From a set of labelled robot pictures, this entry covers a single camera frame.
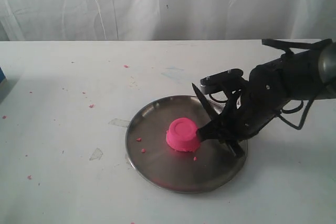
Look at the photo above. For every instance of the black knife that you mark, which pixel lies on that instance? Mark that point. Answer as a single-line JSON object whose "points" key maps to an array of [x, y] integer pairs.
{"points": [[214, 129]]}

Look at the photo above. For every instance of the clear tape piece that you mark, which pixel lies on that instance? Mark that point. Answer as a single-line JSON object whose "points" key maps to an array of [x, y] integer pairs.
{"points": [[119, 122], [96, 155]]}

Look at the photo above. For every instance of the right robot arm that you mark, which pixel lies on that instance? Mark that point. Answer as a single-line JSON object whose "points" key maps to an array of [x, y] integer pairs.
{"points": [[324, 50]]}

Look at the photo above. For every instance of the pink play dough lump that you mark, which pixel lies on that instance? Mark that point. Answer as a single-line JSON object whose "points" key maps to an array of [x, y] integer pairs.
{"points": [[181, 135]]}

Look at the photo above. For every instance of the clear tape piece upper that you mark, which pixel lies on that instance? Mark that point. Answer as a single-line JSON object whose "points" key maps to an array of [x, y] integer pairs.
{"points": [[119, 122]]}

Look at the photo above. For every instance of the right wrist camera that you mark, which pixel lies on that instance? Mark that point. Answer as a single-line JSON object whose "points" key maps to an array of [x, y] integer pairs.
{"points": [[230, 80]]}

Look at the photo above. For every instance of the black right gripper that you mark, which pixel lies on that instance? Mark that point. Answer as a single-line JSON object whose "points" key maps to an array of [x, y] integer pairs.
{"points": [[284, 88]]}

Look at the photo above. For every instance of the blue Motion Sand box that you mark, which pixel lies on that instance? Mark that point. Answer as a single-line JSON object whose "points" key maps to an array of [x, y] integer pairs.
{"points": [[2, 77]]}

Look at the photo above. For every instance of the round stainless steel plate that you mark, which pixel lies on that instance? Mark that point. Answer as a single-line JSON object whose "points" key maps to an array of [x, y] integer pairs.
{"points": [[210, 167]]}

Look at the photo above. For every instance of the white backdrop sheet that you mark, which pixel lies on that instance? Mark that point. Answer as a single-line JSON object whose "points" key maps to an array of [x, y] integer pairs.
{"points": [[166, 19]]}

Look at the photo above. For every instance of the clear tape piece lower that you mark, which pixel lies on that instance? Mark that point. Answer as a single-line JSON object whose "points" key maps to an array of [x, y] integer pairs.
{"points": [[96, 155]]}

